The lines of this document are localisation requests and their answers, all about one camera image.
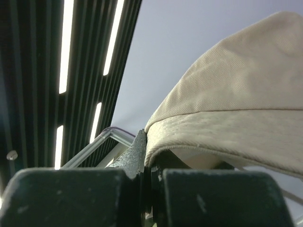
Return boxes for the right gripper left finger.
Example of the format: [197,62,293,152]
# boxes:
[105,130,146,180]

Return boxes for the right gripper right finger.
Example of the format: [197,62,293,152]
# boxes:
[149,151,191,182]

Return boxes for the beige bucket hat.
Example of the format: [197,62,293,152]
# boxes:
[145,11,303,178]

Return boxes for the ceiling light strips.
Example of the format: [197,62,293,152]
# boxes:
[54,0,125,170]

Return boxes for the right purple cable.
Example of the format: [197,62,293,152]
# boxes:
[101,126,137,138]

